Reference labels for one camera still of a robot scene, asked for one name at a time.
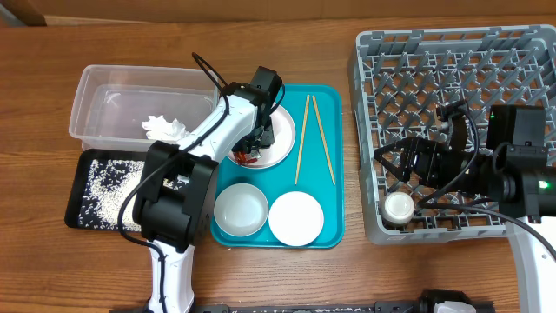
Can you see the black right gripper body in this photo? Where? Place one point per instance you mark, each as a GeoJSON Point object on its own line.
{"type": "Point", "coordinates": [440, 167]}

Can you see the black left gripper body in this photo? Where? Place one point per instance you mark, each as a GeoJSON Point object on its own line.
{"type": "Point", "coordinates": [263, 136]}

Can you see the red snack wrapper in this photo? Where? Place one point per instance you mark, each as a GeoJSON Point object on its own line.
{"type": "Point", "coordinates": [244, 158]}

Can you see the white paper cup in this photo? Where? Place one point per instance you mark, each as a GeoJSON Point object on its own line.
{"type": "Point", "coordinates": [398, 208]}

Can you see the wooden chopstick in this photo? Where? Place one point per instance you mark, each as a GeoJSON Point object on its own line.
{"type": "Point", "coordinates": [323, 139]}
{"type": "Point", "coordinates": [302, 139]}

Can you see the grey bowl with rice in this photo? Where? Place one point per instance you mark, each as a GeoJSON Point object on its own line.
{"type": "Point", "coordinates": [241, 210]}

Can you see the white bowl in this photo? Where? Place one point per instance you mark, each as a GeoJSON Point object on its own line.
{"type": "Point", "coordinates": [296, 219]}

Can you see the white napkin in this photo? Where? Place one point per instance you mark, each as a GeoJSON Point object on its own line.
{"type": "Point", "coordinates": [159, 129]}

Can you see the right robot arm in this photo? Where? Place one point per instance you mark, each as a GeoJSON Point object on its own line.
{"type": "Point", "coordinates": [514, 183]}

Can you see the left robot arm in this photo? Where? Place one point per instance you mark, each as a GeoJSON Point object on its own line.
{"type": "Point", "coordinates": [174, 201]}

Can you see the grey dishwasher rack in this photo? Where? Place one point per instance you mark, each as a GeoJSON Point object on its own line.
{"type": "Point", "coordinates": [397, 79]}

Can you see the white round plate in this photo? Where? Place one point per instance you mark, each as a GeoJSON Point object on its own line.
{"type": "Point", "coordinates": [284, 132]}

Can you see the teal serving tray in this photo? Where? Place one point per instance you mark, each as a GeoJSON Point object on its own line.
{"type": "Point", "coordinates": [314, 176]}

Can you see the clear plastic bin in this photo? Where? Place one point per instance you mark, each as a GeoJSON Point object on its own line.
{"type": "Point", "coordinates": [113, 101]}

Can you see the spilled white rice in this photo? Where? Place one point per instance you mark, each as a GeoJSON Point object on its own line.
{"type": "Point", "coordinates": [107, 184]}

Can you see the black plastic tray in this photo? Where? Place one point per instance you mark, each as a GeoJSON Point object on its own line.
{"type": "Point", "coordinates": [81, 173]}

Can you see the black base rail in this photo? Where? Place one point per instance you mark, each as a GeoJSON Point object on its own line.
{"type": "Point", "coordinates": [430, 301]}

